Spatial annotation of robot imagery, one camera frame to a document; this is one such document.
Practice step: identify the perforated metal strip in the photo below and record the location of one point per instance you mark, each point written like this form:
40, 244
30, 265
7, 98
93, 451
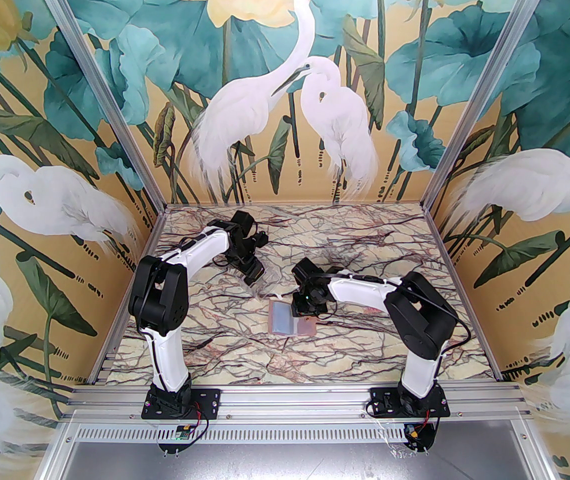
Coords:
295, 433

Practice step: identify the aluminium table side rail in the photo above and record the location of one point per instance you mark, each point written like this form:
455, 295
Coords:
151, 240
443, 248

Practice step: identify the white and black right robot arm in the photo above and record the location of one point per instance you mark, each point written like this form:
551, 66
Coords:
360, 288

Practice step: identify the black bracket with yellow connector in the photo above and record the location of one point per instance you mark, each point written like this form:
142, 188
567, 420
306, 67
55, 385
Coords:
417, 435

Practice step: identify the grey metal sheet panel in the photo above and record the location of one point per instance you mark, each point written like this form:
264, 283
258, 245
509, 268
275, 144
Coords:
295, 463

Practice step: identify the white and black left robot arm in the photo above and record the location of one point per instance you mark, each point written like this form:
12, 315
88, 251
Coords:
205, 248

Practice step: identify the black card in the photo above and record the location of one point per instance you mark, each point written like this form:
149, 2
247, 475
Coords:
272, 280

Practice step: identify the pink card holder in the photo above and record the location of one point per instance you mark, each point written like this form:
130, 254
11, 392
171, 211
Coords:
285, 318

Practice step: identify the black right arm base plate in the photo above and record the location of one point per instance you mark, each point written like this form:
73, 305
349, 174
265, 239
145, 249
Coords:
382, 400

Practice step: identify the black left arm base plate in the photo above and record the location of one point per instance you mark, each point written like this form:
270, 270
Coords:
210, 400

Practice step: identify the aluminium mounting rail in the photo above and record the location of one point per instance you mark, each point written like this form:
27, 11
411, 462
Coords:
295, 403

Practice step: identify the aluminium frame post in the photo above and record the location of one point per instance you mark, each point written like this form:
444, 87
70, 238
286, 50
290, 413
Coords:
481, 93
108, 93

